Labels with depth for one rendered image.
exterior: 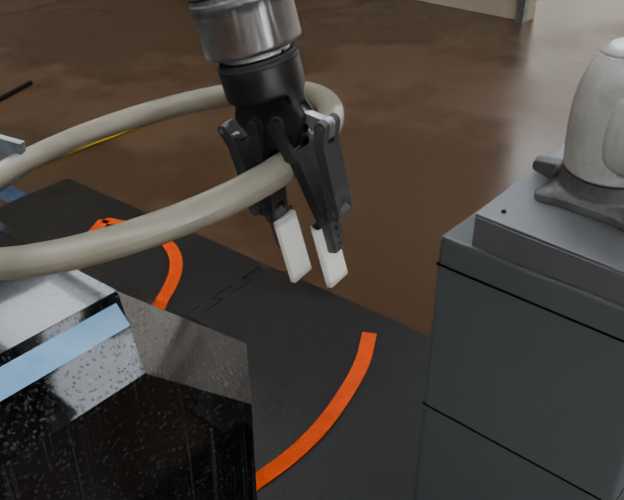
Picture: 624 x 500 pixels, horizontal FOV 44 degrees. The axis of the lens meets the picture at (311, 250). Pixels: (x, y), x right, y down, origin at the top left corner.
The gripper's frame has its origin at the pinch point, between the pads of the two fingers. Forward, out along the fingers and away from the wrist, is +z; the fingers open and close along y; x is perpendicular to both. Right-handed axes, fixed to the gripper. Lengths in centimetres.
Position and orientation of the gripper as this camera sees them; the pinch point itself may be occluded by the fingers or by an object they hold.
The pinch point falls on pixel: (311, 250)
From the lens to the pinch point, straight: 77.9
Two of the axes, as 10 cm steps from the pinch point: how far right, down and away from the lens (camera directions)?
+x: -5.8, 4.8, -6.6
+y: -7.8, -0.8, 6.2
